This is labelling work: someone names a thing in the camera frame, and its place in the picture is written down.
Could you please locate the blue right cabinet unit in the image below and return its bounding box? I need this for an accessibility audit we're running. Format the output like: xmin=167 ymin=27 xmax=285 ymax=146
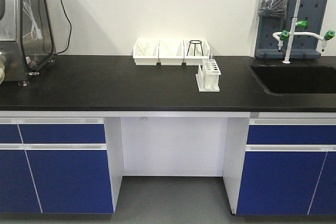
xmin=234 ymin=119 xmax=335 ymax=215

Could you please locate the blue cabinet unit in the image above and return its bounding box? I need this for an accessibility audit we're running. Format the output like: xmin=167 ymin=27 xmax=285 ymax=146
xmin=1 ymin=118 xmax=114 ymax=214
xmin=234 ymin=119 xmax=335 ymax=215

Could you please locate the black sink basin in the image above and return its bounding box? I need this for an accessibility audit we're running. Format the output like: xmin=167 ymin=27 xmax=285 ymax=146
xmin=249 ymin=65 xmax=335 ymax=95

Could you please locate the blue left cabinet unit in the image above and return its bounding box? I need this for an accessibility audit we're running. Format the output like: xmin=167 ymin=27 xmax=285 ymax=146
xmin=1 ymin=118 xmax=114 ymax=214

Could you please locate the stainless steel lab machine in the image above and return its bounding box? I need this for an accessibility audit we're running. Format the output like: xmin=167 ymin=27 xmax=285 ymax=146
xmin=1 ymin=0 xmax=55 ymax=87

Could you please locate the glass beaker in left bin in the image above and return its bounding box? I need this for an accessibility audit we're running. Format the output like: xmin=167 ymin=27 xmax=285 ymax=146
xmin=138 ymin=43 xmax=150 ymax=57

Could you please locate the grey pegboard drying rack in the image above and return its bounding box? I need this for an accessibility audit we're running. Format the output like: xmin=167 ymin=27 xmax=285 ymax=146
xmin=255 ymin=0 xmax=333 ymax=59

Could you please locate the white storage bin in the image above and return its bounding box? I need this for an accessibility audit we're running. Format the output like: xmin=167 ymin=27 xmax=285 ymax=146
xmin=159 ymin=39 xmax=184 ymax=66
xmin=183 ymin=39 xmax=211 ymax=66
xmin=133 ymin=38 xmax=160 ymax=66

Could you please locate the white right storage bin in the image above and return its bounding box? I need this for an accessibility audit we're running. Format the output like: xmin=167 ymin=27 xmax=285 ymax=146
xmin=183 ymin=39 xmax=211 ymax=66

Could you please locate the white test tube rack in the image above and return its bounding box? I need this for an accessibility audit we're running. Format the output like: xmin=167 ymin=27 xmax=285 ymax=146
xmin=196 ymin=59 xmax=221 ymax=92

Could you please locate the white coiled cable in machine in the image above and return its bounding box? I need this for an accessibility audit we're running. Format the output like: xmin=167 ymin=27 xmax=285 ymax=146
xmin=22 ymin=1 xmax=44 ymax=41

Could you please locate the black wire tripod stand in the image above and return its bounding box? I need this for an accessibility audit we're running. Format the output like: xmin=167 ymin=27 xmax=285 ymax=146
xmin=187 ymin=40 xmax=204 ymax=56

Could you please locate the white left storage bin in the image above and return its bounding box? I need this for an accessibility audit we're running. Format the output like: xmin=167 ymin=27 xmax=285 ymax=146
xmin=133 ymin=38 xmax=160 ymax=66

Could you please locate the black power cable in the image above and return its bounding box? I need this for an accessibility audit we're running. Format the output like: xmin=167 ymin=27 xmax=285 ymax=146
xmin=50 ymin=0 xmax=72 ymax=55

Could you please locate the white gooseneck lab faucet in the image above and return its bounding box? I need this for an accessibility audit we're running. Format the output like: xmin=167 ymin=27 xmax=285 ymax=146
xmin=272 ymin=0 xmax=336 ymax=65

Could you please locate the white middle storage bin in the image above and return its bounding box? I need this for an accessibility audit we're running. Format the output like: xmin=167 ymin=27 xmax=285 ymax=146
xmin=159 ymin=39 xmax=184 ymax=66

